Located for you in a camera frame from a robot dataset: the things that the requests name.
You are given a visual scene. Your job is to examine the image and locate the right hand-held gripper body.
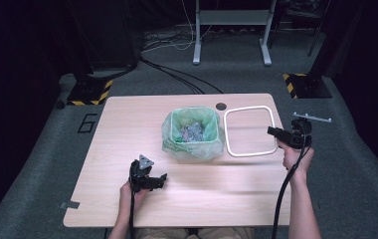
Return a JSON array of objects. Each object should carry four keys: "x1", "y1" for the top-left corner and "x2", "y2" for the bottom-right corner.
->
[{"x1": 282, "y1": 112, "x2": 333, "y2": 150}]

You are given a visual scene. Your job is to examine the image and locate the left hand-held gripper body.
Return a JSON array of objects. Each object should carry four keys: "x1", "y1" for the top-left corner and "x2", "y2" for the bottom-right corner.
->
[{"x1": 128, "y1": 153, "x2": 160, "y2": 194}]

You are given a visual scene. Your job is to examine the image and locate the cream bin rim ring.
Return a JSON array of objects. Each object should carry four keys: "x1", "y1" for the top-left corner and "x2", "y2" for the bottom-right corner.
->
[{"x1": 223, "y1": 105, "x2": 280, "y2": 158}]

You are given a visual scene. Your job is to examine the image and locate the green plastic trash bag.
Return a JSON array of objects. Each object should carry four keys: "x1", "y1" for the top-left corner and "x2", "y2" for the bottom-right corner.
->
[{"x1": 161, "y1": 106, "x2": 227, "y2": 164}]

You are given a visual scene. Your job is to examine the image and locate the person's right hand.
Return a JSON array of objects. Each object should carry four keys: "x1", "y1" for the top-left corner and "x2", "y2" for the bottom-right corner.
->
[{"x1": 277, "y1": 140, "x2": 316, "y2": 177}]

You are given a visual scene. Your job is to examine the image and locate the person's left hand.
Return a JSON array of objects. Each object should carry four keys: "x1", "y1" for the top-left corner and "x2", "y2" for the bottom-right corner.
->
[{"x1": 118, "y1": 180, "x2": 150, "y2": 217}]

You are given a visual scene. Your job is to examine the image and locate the black stand with striped base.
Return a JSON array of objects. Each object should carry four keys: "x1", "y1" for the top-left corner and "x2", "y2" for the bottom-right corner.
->
[
  {"x1": 282, "y1": 0, "x2": 364, "y2": 100},
  {"x1": 65, "y1": 0, "x2": 114, "y2": 107}
]

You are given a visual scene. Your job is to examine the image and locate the crumpled paper waste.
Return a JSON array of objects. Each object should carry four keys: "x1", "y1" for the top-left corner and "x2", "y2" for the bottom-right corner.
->
[{"x1": 178, "y1": 121, "x2": 207, "y2": 143}]

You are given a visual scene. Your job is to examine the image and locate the grey tape piece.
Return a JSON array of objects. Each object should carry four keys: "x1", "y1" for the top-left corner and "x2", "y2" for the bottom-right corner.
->
[{"x1": 59, "y1": 200, "x2": 81, "y2": 211}]

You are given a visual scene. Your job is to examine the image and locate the black cabinet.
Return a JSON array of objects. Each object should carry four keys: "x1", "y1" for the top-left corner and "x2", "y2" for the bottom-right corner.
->
[{"x1": 77, "y1": 0, "x2": 140, "y2": 71}]

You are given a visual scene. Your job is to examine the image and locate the left hand-held gripper black cable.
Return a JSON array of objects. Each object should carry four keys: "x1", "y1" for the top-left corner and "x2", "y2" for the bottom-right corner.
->
[{"x1": 128, "y1": 189, "x2": 137, "y2": 239}]

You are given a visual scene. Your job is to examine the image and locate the hand-held gripper black cable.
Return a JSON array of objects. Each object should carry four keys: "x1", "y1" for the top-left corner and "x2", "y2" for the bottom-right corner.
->
[
  {"x1": 271, "y1": 130, "x2": 312, "y2": 239},
  {"x1": 128, "y1": 189, "x2": 137, "y2": 239}
]

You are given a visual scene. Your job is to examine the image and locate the right hand-held gripper black cable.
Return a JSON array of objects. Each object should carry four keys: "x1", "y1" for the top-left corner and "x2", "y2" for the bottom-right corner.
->
[{"x1": 271, "y1": 130, "x2": 312, "y2": 239}]

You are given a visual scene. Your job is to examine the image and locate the black floor cables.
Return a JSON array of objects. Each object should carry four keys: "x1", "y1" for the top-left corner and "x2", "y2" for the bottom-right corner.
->
[{"x1": 91, "y1": 54, "x2": 225, "y2": 96}]

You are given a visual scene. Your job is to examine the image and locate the white metal desk frame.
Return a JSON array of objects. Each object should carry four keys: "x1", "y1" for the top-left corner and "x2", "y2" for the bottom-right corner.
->
[{"x1": 191, "y1": 0, "x2": 275, "y2": 67}]

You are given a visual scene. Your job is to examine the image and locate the tangle of thin floor cables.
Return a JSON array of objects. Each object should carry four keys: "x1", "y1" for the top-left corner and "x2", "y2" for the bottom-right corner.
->
[{"x1": 141, "y1": 0, "x2": 218, "y2": 53}]

